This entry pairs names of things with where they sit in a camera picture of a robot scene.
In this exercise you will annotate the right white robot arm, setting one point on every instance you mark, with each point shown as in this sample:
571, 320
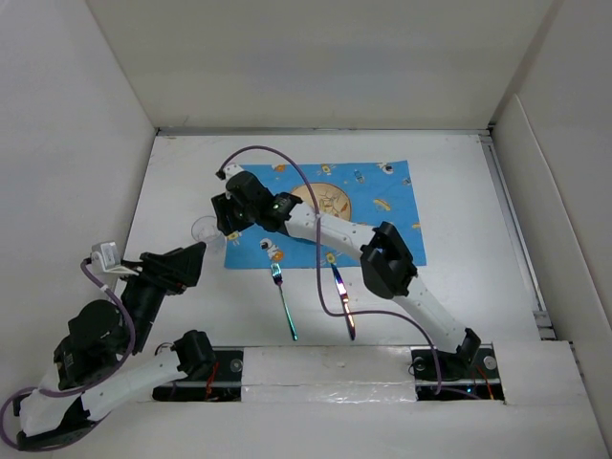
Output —
386, 263

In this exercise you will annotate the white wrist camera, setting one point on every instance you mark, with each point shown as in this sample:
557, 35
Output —
105, 258
228, 171

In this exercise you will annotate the blue patterned cloth placemat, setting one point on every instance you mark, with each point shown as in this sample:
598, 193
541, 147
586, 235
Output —
378, 192

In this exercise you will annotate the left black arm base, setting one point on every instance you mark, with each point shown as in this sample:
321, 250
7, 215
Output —
221, 384

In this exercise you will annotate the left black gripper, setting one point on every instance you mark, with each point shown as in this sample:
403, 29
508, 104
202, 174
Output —
181, 267

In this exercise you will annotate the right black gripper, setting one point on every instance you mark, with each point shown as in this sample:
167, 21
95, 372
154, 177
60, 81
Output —
223, 207

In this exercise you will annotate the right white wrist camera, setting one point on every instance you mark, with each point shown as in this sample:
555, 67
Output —
228, 171

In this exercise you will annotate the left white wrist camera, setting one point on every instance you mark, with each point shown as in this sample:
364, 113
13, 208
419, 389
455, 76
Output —
105, 258

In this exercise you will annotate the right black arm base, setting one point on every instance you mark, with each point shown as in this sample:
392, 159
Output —
479, 380

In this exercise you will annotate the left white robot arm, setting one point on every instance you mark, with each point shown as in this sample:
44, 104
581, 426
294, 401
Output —
87, 381

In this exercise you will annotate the beige floral plate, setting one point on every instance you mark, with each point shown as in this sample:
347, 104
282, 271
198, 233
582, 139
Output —
331, 199

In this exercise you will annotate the iridescent fork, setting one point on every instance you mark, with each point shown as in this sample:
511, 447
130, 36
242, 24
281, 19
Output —
278, 282

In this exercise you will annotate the iridescent knife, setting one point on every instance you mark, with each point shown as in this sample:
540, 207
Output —
344, 301

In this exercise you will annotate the clear plastic cup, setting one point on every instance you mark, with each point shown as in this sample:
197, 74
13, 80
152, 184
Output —
205, 230

